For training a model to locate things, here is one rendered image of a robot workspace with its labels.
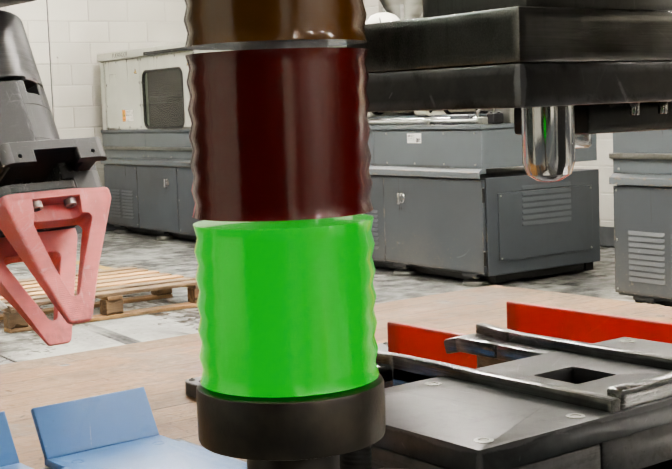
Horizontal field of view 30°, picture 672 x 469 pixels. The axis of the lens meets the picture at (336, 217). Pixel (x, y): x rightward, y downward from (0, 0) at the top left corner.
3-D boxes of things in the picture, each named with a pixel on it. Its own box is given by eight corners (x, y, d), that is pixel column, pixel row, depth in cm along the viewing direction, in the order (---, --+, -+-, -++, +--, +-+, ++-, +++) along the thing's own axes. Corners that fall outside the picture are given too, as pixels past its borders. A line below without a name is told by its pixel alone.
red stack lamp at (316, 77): (303, 202, 29) (297, 57, 29) (410, 209, 26) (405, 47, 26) (159, 216, 27) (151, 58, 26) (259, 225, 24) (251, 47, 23)
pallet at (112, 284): (131, 288, 801) (130, 266, 800) (211, 305, 720) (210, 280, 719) (-55, 312, 731) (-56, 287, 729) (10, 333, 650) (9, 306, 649)
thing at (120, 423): (143, 435, 73) (141, 385, 73) (303, 492, 62) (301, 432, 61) (33, 460, 69) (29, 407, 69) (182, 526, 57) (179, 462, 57)
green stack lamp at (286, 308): (308, 351, 29) (303, 209, 29) (416, 375, 26) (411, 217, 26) (167, 377, 27) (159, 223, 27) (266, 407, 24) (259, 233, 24)
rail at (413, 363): (402, 404, 60) (400, 352, 60) (622, 460, 49) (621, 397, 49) (392, 406, 60) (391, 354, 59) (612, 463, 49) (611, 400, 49)
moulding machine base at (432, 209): (102, 232, 1194) (97, 129, 1186) (197, 223, 1251) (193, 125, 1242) (482, 290, 739) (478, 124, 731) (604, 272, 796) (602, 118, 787)
